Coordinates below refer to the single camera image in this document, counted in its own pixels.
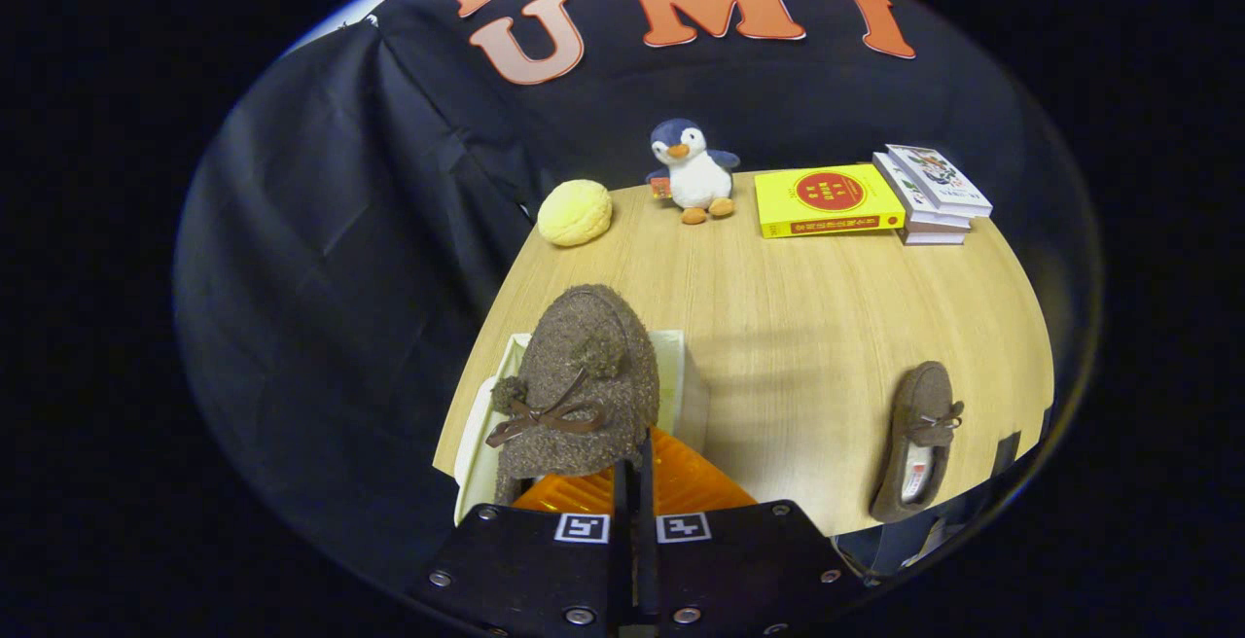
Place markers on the white book with illustrated cover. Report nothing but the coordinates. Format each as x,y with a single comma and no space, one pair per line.
939,176

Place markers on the plush penguin toy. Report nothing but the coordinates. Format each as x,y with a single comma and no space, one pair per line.
695,176

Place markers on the brown fuzzy shoe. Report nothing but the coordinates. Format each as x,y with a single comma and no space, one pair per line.
584,346
929,395

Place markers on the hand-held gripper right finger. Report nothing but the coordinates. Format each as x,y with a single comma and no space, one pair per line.
648,541

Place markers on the black backdrop cloth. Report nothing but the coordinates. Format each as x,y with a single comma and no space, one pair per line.
340,230

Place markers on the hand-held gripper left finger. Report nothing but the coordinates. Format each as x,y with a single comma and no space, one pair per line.
622,541

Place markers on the yellow book with red circle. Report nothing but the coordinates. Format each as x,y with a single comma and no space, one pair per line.
827,193

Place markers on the yellow plush bun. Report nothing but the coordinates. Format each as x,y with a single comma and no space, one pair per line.
574,213

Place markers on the beige fabric storage box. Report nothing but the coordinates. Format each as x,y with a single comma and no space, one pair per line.
673,375

